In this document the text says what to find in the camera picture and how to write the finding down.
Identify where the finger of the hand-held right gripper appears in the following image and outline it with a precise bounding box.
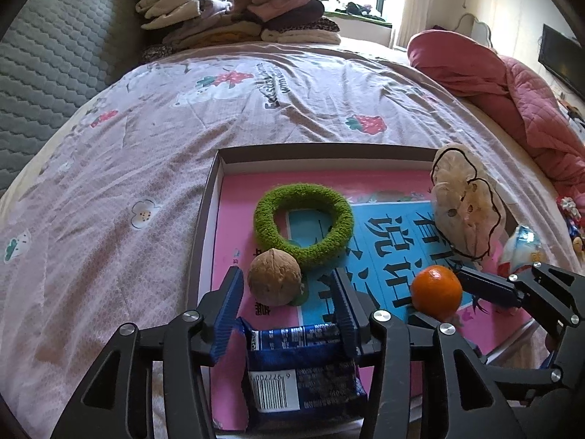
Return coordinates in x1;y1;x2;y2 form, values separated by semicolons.
457;267;522;310
410;312;442;330

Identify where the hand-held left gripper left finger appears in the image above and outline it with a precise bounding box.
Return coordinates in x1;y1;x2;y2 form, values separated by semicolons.
50;266;245;439

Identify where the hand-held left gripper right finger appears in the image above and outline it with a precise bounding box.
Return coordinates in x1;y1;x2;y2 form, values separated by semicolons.
330;267;533;439

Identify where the orange mandarin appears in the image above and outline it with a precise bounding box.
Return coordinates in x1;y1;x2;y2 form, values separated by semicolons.
410;265;463;321

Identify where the brown walnut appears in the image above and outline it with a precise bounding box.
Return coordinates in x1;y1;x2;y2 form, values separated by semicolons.
248;248;303;306

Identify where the blue snack packet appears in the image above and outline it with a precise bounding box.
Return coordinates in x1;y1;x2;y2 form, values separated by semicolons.
238;318;369;431

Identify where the cream lace scrunchie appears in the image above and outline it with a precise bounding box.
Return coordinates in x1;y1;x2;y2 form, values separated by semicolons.
430;144;507;261

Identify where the green fuzzy scrunchie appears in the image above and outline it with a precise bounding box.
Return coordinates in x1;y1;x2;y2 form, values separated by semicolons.
253;183;355;268

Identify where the shallow grey cardboard box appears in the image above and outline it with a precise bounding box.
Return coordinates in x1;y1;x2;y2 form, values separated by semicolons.
185;143;542;435

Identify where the colourful wrapped toy ball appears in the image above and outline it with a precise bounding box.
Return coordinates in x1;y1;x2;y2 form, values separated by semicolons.
500;224;546;279

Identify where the small stuffed toy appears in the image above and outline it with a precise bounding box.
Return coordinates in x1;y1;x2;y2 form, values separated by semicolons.
556;196;585;254

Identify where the strawberry printed bedsheet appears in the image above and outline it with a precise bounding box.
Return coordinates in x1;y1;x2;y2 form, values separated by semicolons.
0;41;585;439

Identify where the pink quilt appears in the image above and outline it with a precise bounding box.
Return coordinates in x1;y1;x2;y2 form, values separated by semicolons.
407;30;585;202

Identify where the white curved chair back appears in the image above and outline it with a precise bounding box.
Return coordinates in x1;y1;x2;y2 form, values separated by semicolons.
457;14;494;49

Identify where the cream curtain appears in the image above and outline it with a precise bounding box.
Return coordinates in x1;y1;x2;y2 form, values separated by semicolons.
390;0;439;51

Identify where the pile of folded clothes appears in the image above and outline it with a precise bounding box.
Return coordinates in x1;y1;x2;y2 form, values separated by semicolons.
128;0;341;53

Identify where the grey quilted headboard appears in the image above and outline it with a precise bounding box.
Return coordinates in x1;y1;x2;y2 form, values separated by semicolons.
0;0;147;197

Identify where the black wall television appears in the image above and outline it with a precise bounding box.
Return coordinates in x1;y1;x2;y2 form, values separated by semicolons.
538;24;585;101

